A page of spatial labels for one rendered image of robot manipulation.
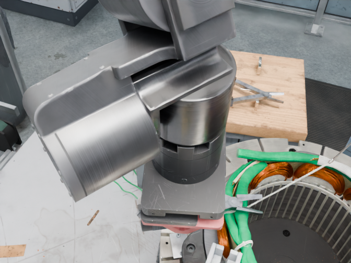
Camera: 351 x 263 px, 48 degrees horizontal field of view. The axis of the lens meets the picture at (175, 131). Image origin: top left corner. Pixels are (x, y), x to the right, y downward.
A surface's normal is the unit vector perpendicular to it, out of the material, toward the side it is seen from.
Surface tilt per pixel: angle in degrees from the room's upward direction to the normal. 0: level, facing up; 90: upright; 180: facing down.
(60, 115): 68
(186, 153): 97
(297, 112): 0
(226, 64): 7
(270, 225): 0
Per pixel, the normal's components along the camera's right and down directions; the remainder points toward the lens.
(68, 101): 0.49, 0.33
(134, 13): -0.69, 0.72
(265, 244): 0.02, -0.67
